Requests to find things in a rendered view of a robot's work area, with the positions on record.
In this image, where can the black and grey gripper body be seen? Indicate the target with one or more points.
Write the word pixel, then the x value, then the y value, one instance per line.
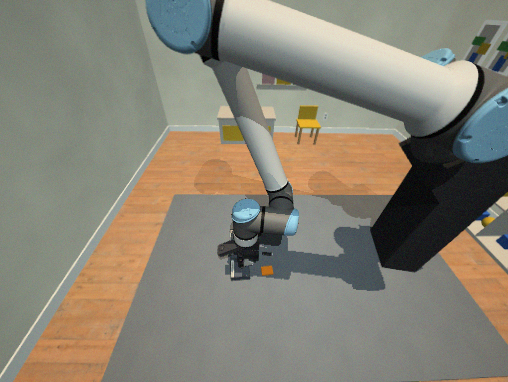
pixel 250 252

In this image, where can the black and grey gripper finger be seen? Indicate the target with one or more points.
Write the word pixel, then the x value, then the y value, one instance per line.
pixel 245 262

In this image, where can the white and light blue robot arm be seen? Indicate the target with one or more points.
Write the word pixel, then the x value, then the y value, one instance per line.
pixel 295 47

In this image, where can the dark grey bins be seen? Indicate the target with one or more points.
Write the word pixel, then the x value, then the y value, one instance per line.
pixel 237 273

